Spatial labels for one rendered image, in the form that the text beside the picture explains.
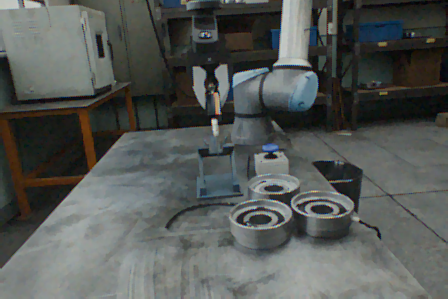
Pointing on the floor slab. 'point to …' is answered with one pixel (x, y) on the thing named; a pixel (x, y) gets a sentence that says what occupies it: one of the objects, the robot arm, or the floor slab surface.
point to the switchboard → (128, 24)
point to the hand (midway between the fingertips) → (212, 102)
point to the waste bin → (333, 169)
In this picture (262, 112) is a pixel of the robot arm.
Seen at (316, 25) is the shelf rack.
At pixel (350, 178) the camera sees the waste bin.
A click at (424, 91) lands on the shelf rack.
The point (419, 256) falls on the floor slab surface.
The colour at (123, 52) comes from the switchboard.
